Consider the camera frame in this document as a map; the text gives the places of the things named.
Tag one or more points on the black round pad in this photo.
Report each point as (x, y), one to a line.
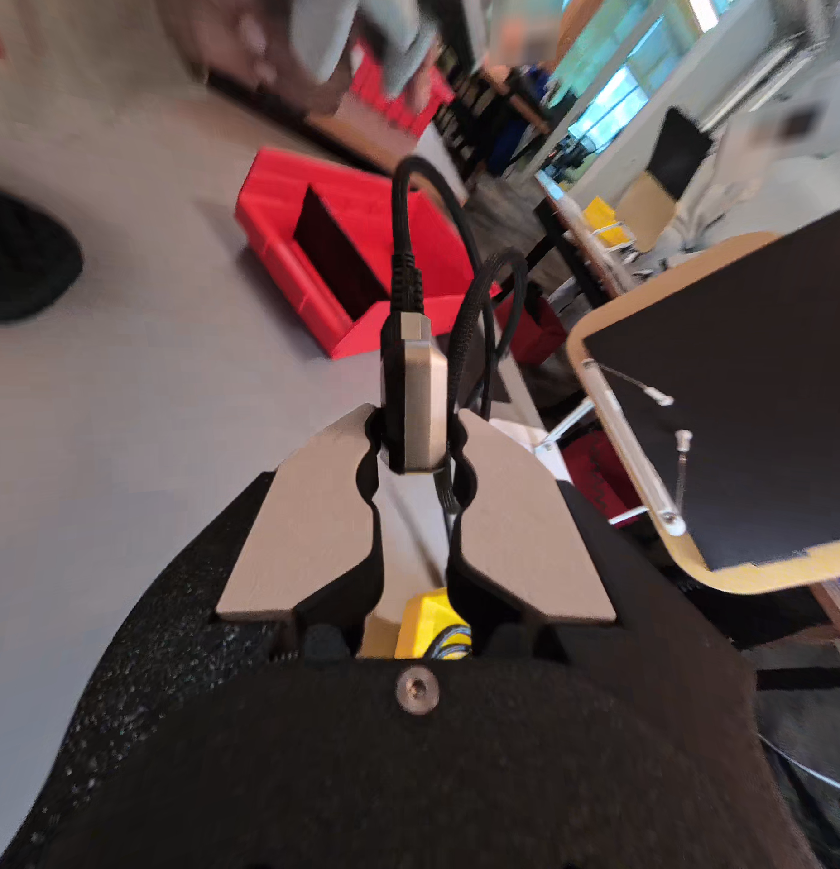
(26, 258)

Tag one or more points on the black board with wooden rim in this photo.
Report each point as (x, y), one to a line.
(678, 149)
(766, 407)

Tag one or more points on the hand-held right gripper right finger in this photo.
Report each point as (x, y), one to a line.
(528, 543)

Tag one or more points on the grey usb hub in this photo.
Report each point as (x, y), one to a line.
(420, 394)

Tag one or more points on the yellow plastic bin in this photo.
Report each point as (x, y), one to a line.
(600, 214)
(426, 618)

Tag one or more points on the long red plastic bin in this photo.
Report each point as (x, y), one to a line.
(430, 108)

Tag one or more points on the brown office desk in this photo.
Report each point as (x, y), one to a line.
(586, 254)

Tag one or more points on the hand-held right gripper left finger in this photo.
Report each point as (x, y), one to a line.
(304, 536)

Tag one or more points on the black bin divider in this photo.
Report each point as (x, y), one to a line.
(338, 258)

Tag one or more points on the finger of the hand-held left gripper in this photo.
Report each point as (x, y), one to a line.
(324, 41)
(406, 41)

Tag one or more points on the red bag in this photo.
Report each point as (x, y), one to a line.
(545, 336)

